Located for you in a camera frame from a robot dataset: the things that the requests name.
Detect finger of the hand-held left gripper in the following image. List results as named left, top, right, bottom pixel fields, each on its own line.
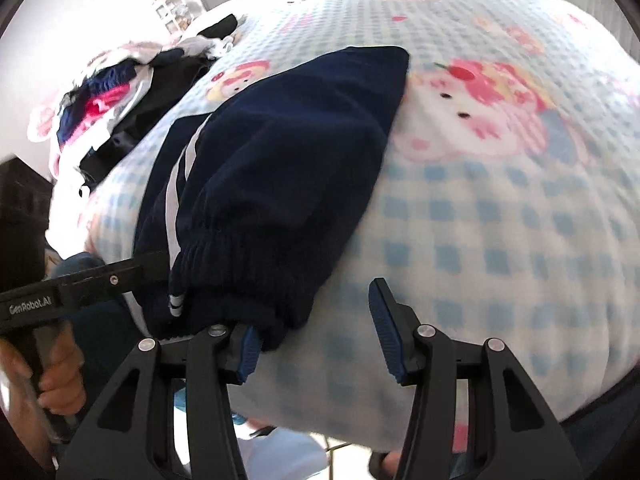
left=60, top=251, right=172, bottom=307

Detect person's left hand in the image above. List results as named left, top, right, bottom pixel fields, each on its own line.
left=0, top=332, right=87, bottom=418

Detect person's dark jeans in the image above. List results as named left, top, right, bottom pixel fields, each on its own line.
left=559, top=374, right=640, bottom=480

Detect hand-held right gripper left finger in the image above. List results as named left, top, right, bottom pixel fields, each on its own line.
left=55, top=322, right=266, bottom=480

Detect navy white-striped pants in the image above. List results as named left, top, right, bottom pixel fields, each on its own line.
left=120, top=46, right=412, bottom=355

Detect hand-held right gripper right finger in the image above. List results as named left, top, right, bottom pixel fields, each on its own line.
left=368, top=277, right=586, bottom=480

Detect white shelf rack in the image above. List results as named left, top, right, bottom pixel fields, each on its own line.
left=154, top=0, right=195, bottom=37

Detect pile of mixed clothes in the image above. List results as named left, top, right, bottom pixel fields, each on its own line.
left=27, top=14, right=241, bottom=197

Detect blue checkered cartoon blanket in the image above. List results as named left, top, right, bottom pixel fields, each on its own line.
left=27, top=0, right=640, bottom=448

